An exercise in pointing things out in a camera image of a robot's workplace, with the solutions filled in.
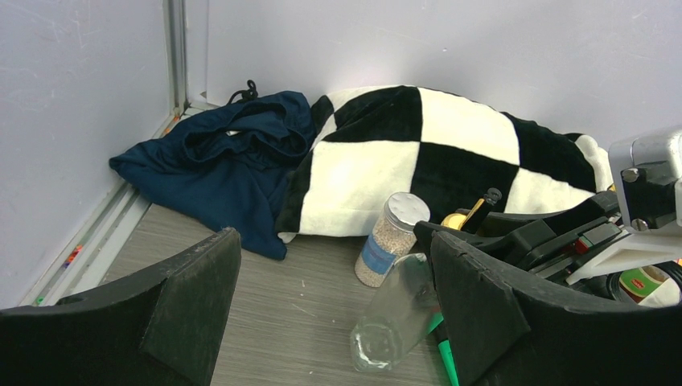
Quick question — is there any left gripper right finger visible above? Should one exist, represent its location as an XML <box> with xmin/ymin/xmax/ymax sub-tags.
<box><xmin>430</xmin><ymin>232</ymin><xmax>681</xmax><ymax>385</ymax></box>

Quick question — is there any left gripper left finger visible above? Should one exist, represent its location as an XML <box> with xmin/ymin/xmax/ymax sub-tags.
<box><xmin>1</xmin><ymin>228</ymin><xmax>241</xmax><ymax>385</ymax></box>

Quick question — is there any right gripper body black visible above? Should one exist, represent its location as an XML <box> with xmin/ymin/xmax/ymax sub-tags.
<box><xmin>414</xmin><ymin>190</ymin><xmax>619</xmax><ymax>271</ymax></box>

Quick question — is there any gold-top clear glass bottle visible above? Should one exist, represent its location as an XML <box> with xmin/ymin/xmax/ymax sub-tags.
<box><xmin>349</xmin><ymin>187</ymin><xmax>503</xmax><ymax>373</ymax></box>

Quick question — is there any green plastic bin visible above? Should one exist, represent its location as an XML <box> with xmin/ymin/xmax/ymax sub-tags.
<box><xmin>428</xmin><ymin>312</ymin><xmax>459</xmax><ymax>386</ymax></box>

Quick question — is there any yellow-capped sauce bottle far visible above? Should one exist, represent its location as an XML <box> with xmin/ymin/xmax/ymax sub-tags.
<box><xmin>614</xmin><ymin>265</ymin><xmax>681</xmax><ymax>308</ymax></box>

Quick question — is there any black white checkered blanket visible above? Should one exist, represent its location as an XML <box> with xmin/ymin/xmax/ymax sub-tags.
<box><xmin>275</xmin><ymin>85</ymin><xmax>613</xmax><ymax>242</ymax></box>

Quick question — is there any silver-lid spice jar left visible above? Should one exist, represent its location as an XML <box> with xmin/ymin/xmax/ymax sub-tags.
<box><xmin>355</xmin><ymin>192</ymin><xmax>430</xmax><ymax>288</ymax></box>

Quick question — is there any dark blue cloth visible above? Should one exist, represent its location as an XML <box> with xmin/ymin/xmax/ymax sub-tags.
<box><xmin>109</xmin><ymin>91</ymin><xmax>316</xmax><ymax>261</ymax></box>

